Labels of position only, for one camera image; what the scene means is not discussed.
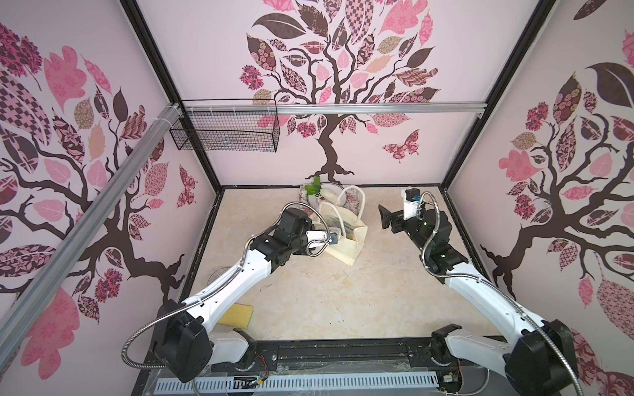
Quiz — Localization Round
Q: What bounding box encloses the cream canvas tote bag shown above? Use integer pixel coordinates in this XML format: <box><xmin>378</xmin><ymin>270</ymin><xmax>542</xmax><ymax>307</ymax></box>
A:
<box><xmin>319</xmin><ymin>185</ymin><xmax>368</xmax><ymax>266</ymax></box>

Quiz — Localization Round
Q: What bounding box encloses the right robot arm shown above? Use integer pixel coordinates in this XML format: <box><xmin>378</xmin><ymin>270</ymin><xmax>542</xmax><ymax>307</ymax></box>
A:
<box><xmin>378</xmin><ymin>202</ymin><xmax>583</xmax><ymax>395</ymax></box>

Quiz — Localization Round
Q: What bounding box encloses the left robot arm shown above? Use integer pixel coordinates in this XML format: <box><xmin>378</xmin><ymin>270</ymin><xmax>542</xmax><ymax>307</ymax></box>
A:
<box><xmin>150</xmin><ymin>208</ymin><xmax>330</xmax><ymax>383</ymax></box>

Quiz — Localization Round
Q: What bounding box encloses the floral rectangular tray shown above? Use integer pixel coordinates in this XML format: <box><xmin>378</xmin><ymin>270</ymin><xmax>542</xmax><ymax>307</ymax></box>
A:
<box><xmin>299</xmin><ymin>185</ymin><xmax>365</xmax><ymax>218</ymax></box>

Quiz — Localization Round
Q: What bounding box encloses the green plastic lettuce leaf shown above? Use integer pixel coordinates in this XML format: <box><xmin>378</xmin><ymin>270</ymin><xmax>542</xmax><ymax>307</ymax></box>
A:
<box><xmin>304</xmin><ymin>176</ymin><xmax>321</xmax><ymax>196</ymax></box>

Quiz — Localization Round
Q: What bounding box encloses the yellow green sponge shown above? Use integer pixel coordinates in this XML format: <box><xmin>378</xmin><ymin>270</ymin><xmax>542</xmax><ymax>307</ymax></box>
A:
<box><xmin>218</xmin><ymin>304</ymin><xmax>254</xmax><ymax>329</ymax></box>

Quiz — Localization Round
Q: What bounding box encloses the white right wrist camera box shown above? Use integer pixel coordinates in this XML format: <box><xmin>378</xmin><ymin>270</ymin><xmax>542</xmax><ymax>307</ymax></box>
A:
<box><xmin>402</xmin><ymin>187</ymin><xmax>421</xmax><ymax>220</ymax></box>

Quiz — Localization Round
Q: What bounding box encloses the aluminium rail back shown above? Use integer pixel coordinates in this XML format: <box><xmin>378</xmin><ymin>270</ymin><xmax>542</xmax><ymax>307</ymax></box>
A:
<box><xmin>185</xmin><ymin>102</ymin><xmax>487</xmax><ymax>115</ymax></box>

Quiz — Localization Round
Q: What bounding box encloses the aluminium rail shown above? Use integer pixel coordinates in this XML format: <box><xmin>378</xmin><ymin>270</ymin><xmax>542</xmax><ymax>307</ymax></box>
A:
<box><xmin>185</xmin><ymin>102</ymin><xmax>487</xmax><ymax>115</ymax></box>
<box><xmin>1</xmin><ymin>103</ymin><xmax>182</xmax><ymax>368</ymax></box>

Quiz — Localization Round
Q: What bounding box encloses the white slotted cable duct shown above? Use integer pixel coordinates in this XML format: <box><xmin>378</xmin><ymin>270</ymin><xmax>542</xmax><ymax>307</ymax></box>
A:
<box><xmin>153</xmin><ymin>372</ymin><xmax>441</xmax><ymax>396</ymax></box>

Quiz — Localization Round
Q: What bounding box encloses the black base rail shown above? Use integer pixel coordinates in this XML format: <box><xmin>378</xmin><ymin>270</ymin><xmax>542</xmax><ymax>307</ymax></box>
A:
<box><xmin>133</xmin><ymin>336</ymin><xmax>536</xmax><ymax>372</ymax></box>

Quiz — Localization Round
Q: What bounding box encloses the black wire basket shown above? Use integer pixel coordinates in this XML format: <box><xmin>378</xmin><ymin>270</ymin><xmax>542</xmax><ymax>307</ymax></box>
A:
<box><xmin>170</xmin><ymin>98</ymin><xmax>281</xmax><ymax>153</ymax></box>

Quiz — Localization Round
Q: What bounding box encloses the right arm metal hose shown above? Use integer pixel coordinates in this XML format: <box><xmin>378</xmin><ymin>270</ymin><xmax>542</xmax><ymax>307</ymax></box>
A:
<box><xmin>418</xmin><ymin>190</ymin><xmax>585</xmax><ymax>396</ymax></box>

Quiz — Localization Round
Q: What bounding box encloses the arm metal hose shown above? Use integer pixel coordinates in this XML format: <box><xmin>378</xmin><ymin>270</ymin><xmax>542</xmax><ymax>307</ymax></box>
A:
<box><xmin>121</xmin><ymin>201</ymin><xmax>332</xmax><ymax>370</ymax></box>
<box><xmin>418</xmin><ymin>190</ymin><xmax>585</xmax><ymax>396</ymax></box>

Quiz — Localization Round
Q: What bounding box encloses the aluminium rail left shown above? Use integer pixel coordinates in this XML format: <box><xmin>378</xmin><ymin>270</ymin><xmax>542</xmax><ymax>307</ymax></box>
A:
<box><xmin>1</xmin><ymin>103</ymin><xmax>182</xmax><ymax>368</ymax></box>

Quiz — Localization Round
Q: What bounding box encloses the left arm metal hose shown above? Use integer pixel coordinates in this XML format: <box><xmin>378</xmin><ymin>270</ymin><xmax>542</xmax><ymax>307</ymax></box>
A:
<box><xmin>121</xmin><ymin>201</ymin><xmax>332</xmax><ymax>370</ymax></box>

